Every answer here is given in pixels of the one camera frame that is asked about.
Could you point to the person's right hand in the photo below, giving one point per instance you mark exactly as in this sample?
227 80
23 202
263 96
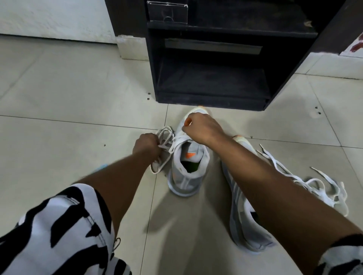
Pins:
204 129

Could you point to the person's left hand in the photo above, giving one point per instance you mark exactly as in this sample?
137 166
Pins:
147 146

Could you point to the grey sneaker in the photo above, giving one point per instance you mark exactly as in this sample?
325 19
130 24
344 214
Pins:
184 184
244 232

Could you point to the clear plastic box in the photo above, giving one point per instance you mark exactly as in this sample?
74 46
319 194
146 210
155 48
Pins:
167 11

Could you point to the person's left forearm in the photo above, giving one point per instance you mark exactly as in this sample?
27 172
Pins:
119 184

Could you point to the person's right forearm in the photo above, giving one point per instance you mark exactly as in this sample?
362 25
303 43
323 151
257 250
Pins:
283 209

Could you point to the black open shelf box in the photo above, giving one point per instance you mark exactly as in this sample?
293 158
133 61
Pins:
212 82

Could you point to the zebra striped garment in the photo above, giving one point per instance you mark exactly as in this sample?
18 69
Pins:
56 232

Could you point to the dark brown wooden cabinet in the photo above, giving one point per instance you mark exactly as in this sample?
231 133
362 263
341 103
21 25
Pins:
127 17

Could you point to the white floral patterned sheet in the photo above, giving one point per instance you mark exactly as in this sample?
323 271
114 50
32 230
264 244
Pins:
354 48

